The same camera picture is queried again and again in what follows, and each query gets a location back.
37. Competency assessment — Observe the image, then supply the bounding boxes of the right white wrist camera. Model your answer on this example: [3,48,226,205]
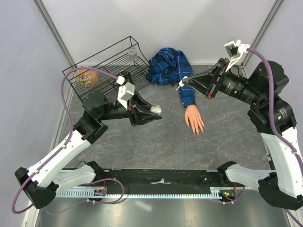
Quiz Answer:
[224,39,250,72]

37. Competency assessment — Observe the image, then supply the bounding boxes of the brown floral ceramic bowl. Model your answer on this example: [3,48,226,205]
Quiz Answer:
[76,69,99,88]

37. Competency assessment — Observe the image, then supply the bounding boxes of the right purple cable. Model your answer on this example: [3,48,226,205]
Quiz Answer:
[246,47,303,227]

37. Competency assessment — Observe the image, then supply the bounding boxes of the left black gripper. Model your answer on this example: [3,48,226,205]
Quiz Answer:
[99,90,163,127]

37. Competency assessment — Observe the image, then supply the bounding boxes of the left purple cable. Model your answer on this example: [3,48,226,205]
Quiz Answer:
[11,66,119,215]

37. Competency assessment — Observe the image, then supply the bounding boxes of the black mug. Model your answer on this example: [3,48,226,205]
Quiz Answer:
[118,70,133,83]

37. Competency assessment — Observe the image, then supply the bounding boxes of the mannequin hand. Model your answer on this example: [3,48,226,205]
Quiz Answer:
[184,105,205,135]

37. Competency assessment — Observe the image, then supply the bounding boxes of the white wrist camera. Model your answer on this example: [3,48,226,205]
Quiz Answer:
[224,39,250,72]
[117,82,135,110]

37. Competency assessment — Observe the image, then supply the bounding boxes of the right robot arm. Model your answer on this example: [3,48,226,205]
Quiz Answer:
[183,59,303,210]

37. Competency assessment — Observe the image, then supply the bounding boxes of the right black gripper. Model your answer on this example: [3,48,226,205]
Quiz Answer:
[184,56,263,105]

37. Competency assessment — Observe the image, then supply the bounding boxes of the clear glass cup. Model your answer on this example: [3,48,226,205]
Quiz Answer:
[127,47,138,60]

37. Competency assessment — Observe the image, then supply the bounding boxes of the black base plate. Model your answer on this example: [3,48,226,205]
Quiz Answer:
[76,168,246,196]

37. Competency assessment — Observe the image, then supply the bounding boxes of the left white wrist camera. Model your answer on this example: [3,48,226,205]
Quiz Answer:
[117,82,135,110]

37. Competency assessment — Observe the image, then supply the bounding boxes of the blue plaid shirt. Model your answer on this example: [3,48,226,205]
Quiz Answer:
[146,48,197,112]

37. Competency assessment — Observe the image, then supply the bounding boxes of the white nail polish cap brush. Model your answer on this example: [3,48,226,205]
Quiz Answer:
[176,76,188,91]

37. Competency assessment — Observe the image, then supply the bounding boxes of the blue slotted cable duct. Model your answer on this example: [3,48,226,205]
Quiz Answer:
[56,188,226,199]

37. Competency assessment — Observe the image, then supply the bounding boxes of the white nail polish bottle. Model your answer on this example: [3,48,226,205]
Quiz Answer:
[150,105,162,114]

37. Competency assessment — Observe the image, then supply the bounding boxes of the black wire dish rack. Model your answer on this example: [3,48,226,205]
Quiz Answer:
[62,36,149,103]

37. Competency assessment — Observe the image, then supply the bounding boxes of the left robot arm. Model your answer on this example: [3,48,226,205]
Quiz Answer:
[15,91,162,209]

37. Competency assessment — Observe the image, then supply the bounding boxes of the purple cable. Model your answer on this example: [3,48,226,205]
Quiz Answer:
[11,66,119,215]
[246,47,303,227]

